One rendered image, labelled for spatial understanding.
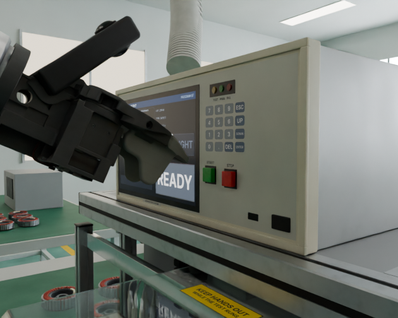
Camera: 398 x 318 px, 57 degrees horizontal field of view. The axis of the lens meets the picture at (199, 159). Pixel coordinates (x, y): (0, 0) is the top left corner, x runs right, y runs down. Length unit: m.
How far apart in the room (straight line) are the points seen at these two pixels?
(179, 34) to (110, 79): 3.81
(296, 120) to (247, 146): 0.07
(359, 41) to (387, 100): 7.36
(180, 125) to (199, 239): 0.16
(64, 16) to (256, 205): 5.21
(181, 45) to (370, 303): 1.54
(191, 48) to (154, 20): 4.37
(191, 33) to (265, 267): 1.52
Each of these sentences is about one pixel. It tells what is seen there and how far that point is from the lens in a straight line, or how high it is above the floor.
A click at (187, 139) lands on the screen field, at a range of 0.50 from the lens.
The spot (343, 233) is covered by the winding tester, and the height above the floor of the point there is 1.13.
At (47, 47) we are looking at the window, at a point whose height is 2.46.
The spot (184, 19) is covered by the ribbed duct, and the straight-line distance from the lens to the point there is 1.85.
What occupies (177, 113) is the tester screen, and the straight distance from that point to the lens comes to 0.52.
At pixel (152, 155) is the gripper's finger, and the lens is 0.39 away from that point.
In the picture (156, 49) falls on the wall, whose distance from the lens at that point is 5.99.
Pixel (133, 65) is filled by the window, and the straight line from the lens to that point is 5.74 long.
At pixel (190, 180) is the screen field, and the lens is 0.50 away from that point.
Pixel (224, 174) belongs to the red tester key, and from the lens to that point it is 0.43.
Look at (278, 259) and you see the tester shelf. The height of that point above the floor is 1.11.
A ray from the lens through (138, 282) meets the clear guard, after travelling 0.44.
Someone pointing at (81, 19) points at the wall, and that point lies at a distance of 5.59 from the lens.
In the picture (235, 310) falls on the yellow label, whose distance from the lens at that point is 0.37.
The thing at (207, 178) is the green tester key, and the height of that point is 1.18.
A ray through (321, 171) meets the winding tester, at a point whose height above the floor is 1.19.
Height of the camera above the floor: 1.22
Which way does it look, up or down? 3 degrees down
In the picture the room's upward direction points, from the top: straight up
